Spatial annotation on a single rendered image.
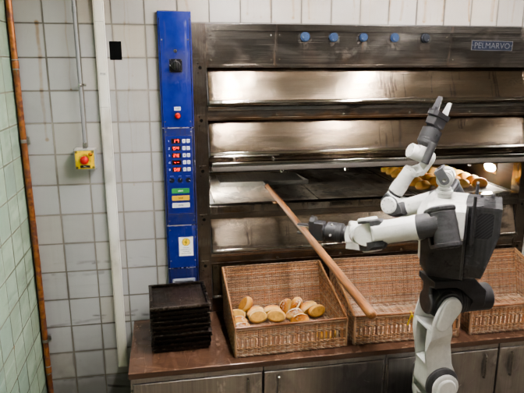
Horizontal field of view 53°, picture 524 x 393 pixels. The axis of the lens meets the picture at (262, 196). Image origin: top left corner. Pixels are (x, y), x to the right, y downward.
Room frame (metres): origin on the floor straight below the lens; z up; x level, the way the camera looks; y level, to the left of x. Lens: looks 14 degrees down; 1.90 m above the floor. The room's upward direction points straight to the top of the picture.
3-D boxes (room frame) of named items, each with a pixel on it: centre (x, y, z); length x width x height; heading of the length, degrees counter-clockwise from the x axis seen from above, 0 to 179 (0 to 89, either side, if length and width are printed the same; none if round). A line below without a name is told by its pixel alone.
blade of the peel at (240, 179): (3.37, 0.01, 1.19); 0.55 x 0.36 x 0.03; 100
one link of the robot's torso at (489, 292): (2.01, -0.80, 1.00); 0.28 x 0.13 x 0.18; 101
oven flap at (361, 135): (2.86, -0.61, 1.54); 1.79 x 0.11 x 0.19; 100
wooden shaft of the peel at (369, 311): (2.26, -0.18, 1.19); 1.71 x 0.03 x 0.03; 10
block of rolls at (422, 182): (3.39, -1.10, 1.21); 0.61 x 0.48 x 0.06; 10
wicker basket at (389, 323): (2.60, -0.68, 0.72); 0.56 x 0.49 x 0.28; 99
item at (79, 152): (2.55, 0.86, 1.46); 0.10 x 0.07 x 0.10; 100
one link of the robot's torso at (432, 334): (2.00, -0.73, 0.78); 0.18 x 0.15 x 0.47; 11
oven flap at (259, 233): (2.86, -0.61, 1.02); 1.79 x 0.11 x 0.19; 100
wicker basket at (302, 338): (2.49, -0.10, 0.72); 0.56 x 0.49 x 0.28; 101
